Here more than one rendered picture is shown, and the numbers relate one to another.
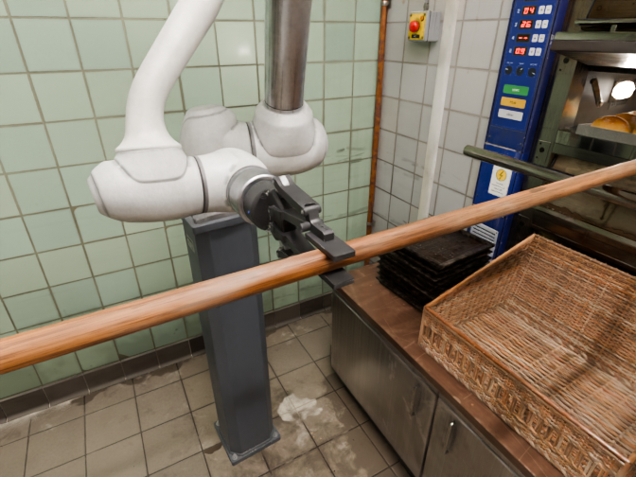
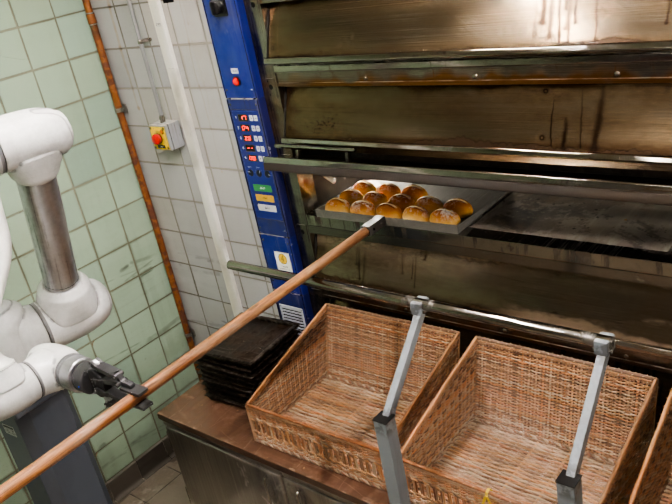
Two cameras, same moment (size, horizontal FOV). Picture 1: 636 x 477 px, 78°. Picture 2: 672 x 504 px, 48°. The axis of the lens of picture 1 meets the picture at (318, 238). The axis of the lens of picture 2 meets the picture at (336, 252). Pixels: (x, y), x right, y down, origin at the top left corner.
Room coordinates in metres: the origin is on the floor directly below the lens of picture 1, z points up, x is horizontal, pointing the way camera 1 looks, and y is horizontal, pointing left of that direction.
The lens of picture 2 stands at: (-1.15, -0.04, 2.11)
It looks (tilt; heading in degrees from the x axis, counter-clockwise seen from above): 24 degrees down; 342
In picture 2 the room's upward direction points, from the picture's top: 11 degrees counter-clockwise
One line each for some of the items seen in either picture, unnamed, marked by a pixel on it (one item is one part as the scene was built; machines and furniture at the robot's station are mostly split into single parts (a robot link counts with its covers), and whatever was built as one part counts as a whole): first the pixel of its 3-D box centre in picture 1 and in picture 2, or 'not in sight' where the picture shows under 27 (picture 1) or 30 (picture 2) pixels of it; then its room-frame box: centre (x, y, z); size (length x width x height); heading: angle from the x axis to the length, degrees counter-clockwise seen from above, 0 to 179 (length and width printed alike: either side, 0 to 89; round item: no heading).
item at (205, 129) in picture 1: (213, 148); (8, 337); (1.04, 0.28, 1.17); 0.18 x 0.16 x 0.22; 107
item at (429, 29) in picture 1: (423, 26); (166, 135); (1.71, -0.41, 1.46); 0.10 x 0.07 x 0.10; 29
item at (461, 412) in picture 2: not in sight; (526, 440); (0.27, -0.94, 0.72); 0.56 x 0.49 x 0.28; 28
